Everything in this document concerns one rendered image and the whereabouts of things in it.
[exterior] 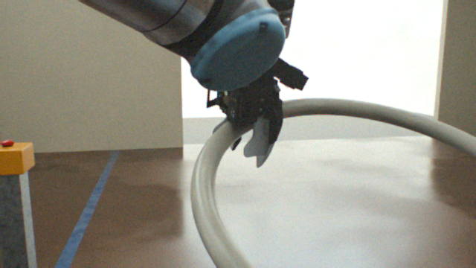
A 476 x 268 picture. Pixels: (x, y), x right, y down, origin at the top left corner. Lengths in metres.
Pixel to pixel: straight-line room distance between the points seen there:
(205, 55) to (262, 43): 0.05
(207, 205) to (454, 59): 7.65
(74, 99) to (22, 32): 1.15
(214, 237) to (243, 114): 0.22
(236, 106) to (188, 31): 0.26
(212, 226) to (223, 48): 0.19
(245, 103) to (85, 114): 5.94
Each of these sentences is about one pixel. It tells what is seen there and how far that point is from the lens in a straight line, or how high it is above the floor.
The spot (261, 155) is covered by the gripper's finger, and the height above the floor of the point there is 1.20.
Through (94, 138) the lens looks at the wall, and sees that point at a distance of 6.49.
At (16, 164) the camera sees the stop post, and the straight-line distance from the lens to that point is 1.42.
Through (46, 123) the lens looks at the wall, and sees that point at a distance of 6.59.
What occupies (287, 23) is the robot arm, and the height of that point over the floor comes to 1.39.
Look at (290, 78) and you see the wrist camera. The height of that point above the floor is 1.32.
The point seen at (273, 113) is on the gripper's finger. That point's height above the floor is 1.27.
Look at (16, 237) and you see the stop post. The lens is 1.53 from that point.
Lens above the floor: 1.35
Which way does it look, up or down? 10 degrees down
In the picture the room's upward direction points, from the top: straight up
